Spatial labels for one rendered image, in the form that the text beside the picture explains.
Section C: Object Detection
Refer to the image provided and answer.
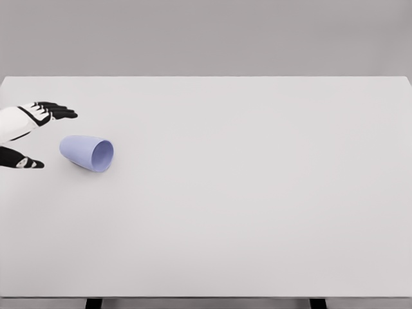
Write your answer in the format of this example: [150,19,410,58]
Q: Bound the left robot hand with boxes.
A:
[0,101,79,170]

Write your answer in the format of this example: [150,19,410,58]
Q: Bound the light purple cup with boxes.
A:
[59,135,115,173]

